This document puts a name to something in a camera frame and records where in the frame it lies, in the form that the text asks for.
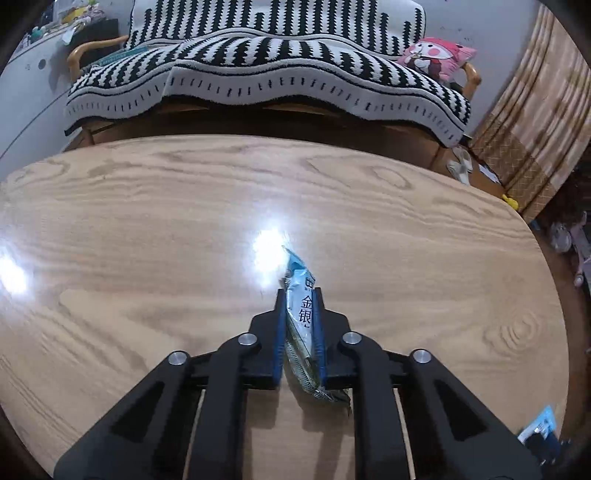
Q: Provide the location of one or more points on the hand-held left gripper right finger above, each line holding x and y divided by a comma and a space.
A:
319, 341

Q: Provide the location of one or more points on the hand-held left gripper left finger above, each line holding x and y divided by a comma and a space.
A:
279, 337

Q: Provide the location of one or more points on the silver blue snack packet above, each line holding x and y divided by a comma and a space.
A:
300, 318

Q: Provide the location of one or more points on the white slipper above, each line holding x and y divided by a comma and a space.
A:
459, 166

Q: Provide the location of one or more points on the blue white packet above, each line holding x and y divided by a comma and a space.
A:
540, 422

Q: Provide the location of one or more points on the small yellow toy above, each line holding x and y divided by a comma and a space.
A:
510, 201

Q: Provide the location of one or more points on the white paper sheet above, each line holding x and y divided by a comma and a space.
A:
488, 173

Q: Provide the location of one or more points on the pale toy figure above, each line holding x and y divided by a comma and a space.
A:
565, 235

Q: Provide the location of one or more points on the black white striped sofa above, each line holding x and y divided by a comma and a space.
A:
277, 60

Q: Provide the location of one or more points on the pink cartoon cushion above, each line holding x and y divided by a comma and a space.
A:
434, 57

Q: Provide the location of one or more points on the beige curtain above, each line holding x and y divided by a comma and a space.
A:
540, 115

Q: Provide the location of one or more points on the teal striped book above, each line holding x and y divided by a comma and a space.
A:
122, 54

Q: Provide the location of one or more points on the wooden sofa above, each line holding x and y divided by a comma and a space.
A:
85, 48

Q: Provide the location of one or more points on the white cabinet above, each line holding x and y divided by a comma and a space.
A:
27, 92

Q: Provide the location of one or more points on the clutter of small toys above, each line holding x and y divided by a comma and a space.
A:
78, 11

